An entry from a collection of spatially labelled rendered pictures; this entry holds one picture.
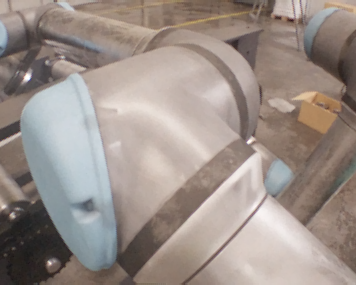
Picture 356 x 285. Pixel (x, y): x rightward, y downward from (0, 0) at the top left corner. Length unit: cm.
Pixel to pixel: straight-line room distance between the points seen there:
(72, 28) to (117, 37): 10
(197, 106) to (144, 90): 3
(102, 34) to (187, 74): 20
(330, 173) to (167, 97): 33
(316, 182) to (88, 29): 40
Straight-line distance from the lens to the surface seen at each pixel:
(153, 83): 17
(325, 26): 52
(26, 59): 62
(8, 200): 71
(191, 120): 16
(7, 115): 47
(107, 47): 36
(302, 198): 47
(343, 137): 44
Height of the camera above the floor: 137
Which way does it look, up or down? 35 degrees down
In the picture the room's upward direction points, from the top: 2 degrees clockwise
